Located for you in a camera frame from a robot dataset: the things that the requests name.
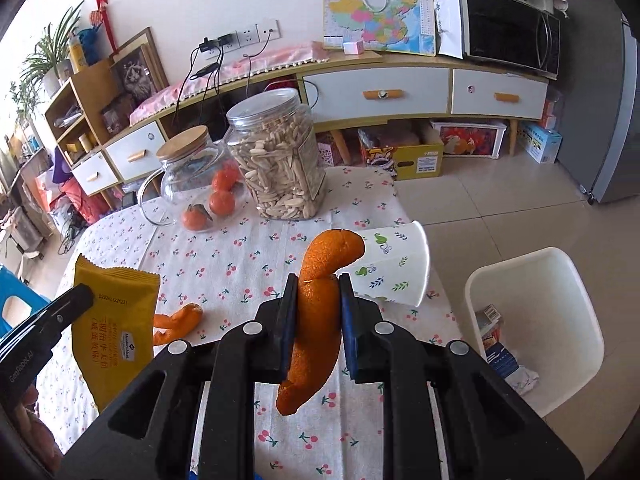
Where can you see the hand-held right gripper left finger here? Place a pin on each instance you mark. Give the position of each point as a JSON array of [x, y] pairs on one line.
[[289, 330]]

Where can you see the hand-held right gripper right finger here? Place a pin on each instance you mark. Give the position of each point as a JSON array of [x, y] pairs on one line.
[[348, 335]]

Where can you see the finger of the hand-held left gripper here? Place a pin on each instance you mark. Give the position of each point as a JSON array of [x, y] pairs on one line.
[[70, 307]]

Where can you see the large orange peel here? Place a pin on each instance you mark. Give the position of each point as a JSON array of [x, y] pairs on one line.
[[320, 310]]

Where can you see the yellow snack packet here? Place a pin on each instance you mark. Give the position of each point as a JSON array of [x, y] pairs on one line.
[[115, 320]]

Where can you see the light blue milk carton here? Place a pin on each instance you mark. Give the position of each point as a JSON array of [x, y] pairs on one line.
[[487, 321]]

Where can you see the blue biscuit box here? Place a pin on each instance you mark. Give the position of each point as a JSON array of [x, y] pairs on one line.
[[501, 357]]

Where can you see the white paper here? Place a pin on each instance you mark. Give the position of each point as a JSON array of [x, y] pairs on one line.
[[524, 379]]

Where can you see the white plastic trash bin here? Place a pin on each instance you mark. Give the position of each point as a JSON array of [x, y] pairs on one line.
[[565, 320]]

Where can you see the person's left hand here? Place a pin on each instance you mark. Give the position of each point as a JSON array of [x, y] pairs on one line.
[[35, 425]]

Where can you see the blue plastic stool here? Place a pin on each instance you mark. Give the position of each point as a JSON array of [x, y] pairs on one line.
[[30, 285]]

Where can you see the printed paper cup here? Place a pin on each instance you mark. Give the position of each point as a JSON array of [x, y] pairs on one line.
[[395, 265]]

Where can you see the small orange peel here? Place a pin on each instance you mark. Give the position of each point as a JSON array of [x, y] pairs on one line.
[[180, 320]]

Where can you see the tangerine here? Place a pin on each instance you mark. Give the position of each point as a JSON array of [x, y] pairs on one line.
[[221, 203], [196, 218], [223, 178]]

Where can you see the plastic jar of sunflower seeds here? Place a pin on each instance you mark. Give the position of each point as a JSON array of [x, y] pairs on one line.
[[280, 170]]

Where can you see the pink patterned box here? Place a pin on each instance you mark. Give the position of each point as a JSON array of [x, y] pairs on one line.
[[330, 150]]

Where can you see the yellow cardboard box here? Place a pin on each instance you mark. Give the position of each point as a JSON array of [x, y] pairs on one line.
[[415, 162]]

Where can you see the wooden shelf unit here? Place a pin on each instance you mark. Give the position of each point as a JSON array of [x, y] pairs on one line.
[[90, 95]]

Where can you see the red picture box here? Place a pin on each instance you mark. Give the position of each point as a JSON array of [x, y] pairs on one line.
[[467, 140]]

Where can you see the cat picture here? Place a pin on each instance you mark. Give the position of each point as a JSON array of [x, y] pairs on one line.
[[132, 77]]

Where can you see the potted spider plant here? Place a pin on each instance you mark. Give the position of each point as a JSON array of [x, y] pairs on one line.
[[47, 60]]

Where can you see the yellow bottle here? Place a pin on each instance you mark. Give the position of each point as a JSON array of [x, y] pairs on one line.
[[78, 55]]

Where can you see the blue watering can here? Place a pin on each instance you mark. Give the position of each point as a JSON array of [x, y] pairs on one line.
[[92, 45]]

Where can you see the pink cloth runner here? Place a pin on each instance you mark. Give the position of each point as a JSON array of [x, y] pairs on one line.
[[260, 62]]

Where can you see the blue and white box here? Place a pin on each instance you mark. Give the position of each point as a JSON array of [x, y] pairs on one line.
[[540, 142]]

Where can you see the black power adapter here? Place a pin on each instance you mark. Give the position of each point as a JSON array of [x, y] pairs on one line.
[[206, 70]]

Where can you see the long wooden cabinet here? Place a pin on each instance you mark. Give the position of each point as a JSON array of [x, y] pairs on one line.
[[400, 62]]

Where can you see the small white cube box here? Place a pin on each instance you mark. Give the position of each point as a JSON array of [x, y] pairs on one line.
[[354, 48]]

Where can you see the red hanging decoration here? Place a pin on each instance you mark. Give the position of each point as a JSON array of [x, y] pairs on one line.
[[102, 5]]

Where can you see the colourful map board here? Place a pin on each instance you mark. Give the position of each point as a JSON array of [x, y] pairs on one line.
[[380, 20]]

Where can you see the white paper bag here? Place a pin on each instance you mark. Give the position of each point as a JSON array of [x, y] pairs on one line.
[[447, 25]]

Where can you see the grey refrigerator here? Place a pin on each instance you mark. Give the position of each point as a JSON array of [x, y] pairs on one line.
[[610, 135]]

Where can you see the black microwave oven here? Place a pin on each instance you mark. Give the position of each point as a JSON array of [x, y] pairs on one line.
[[510, 32]]

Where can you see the large wooden picture frame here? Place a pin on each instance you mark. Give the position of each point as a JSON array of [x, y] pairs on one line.
[[150, 42]]

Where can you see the white wall socket strip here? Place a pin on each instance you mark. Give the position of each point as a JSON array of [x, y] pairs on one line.
[[250, 35]]

